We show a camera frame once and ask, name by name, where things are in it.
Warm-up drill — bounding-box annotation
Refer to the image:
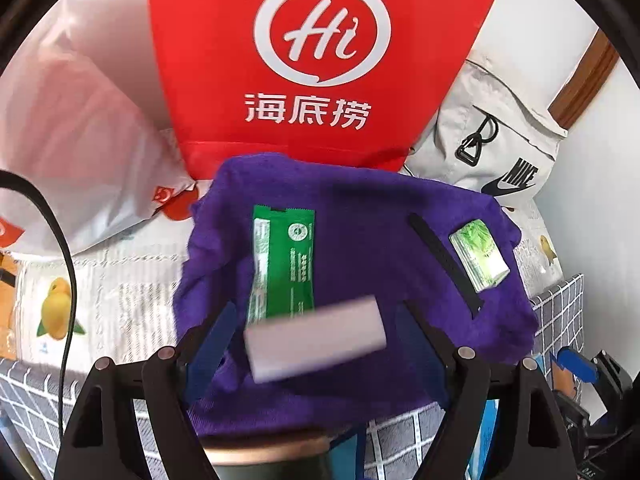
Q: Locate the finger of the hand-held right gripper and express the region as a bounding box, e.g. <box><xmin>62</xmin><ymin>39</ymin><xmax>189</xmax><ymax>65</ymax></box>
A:
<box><xmin>556</xmin><ymin>347</ymin><xmax>598</xmax><ymax>383</ymax></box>

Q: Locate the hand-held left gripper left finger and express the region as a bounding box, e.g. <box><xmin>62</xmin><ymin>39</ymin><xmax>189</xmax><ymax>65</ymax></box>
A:
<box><xmin>54</xmin><ymin>302</ymin><xmax>238</xmax><ymax>480</ymax></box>

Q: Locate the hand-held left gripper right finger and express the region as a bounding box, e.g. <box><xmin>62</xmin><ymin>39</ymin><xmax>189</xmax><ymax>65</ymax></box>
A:
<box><xmin>397</xmin><ymin>301</ymin><xmax>583</xmax><ymax>480</ymax></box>

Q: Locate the black strap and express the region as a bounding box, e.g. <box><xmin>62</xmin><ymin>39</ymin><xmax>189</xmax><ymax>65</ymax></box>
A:
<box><xmin>409</xmin><ymin>213</ymin><xmax>485</xmax><ymax>318</ymax></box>

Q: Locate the green pocket tissue pack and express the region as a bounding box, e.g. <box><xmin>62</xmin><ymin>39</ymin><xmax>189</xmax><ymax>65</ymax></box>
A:
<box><xmin>449</xmin><ymin>220</ymin><xmax>510</xmax><ymax>293</ymax></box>

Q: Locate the white foam block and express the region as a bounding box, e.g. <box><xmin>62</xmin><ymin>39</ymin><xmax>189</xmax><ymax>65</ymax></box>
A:
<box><xmin>244</xmin><ymin>295</ymin><xmax>387</xmax><ymax>383</ymax></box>

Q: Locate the green sachet packet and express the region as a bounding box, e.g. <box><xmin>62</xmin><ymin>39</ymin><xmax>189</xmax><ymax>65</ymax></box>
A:
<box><xmin>247</xmin><ymin>205</ymin><xmax>318</xmax><ymax>323</ymax></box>

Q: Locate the lemon print cloth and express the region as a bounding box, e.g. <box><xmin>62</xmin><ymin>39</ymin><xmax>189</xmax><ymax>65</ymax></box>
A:
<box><xmin>0</xmin><ymin>195</ymin><xmax>566</xmax><ymax>376</ymax></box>

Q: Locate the blue tissue pack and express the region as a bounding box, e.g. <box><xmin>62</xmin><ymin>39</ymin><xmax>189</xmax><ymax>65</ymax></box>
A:
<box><xmin>467</xmin><ymin>352</ymin><xmax>548</xmax><ymax>480</ymax></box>

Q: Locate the dark tea tin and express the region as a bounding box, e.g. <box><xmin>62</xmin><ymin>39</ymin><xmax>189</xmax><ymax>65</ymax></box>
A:
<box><xmin>202</xmin><ymin>427</ymin><xmax>333</xmax><ymax>480</ymax></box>

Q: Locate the purple towel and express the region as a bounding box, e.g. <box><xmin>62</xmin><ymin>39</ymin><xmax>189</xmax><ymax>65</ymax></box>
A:
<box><xmin>172</xmin><ymin>154</ymin><xmax>538</xmax><ymax>438</ymax></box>

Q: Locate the checked tablecloth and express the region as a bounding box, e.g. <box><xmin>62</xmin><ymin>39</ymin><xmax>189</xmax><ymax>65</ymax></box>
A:
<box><xmin>0</xmin><ymin>275</ymin><xmax>586</xmax><ymax>480</ymax></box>

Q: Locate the grey fabric bag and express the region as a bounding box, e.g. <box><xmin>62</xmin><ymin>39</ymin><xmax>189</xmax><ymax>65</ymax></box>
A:
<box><xmin>405</xmin><ymin>42</ymin><xmax>568</xmax><ymax>206</ymax></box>

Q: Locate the white plastic shopping bag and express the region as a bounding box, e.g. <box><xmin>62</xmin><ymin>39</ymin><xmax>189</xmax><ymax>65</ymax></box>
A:
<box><xmin>0</xmin><ymin>0</ymin><xmax>211</xmax><ymax>261</ymax></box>

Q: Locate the red paper bag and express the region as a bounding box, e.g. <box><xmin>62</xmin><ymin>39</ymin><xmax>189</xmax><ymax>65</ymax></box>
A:
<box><xmin>146</xmin><ymin>0</ymin><xmax>510</xmax><ymax>181</ymax></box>

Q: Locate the black cable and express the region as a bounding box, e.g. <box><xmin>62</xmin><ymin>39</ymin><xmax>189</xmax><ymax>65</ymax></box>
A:
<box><xmin>0</xmin><ymin>170</ymin><xmax>78</xmax><ymax>411</ymax></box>

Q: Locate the brown wooden door frame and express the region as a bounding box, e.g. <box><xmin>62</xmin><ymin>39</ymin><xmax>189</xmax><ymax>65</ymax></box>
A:
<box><xmin>547</xmin><ymin>30</ymin><xmax>621</xmax><ymax>128</ymax></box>

